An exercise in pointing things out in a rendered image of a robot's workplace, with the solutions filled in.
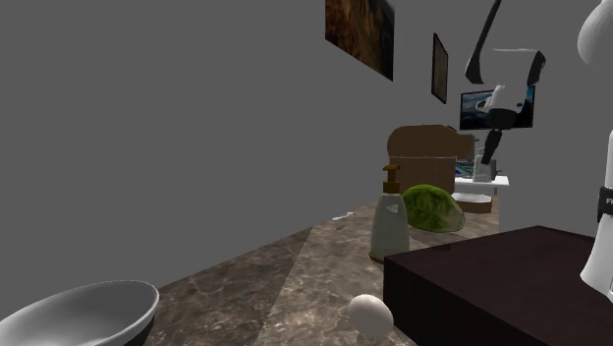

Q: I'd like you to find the black flat screen monitor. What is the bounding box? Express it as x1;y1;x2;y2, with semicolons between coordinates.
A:
459;85;536;132

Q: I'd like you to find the white desk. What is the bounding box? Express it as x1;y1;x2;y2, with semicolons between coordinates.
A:
453;139;511;232

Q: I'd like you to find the round brown and white basket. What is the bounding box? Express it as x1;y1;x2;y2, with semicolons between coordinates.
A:
451;192;494;215

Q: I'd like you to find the green lettuce head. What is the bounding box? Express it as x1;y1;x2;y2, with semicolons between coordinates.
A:
401;183;468;235

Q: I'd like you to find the grey soap dispenser bottle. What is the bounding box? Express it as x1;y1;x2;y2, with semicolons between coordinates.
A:
368;164;412;265

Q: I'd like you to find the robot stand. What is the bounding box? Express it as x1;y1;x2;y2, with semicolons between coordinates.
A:
382;225;613;346

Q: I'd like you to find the white egg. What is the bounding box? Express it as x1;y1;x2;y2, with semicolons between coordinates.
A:
346;293;395;339

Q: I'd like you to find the white bowl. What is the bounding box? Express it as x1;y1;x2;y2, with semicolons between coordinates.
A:
0;279;161;346

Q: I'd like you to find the narrow dark framed wall picture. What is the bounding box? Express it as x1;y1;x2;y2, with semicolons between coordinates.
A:
430;31;450;105

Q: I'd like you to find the large brown wall picture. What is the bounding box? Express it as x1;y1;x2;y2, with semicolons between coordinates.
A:
324;0;396;83

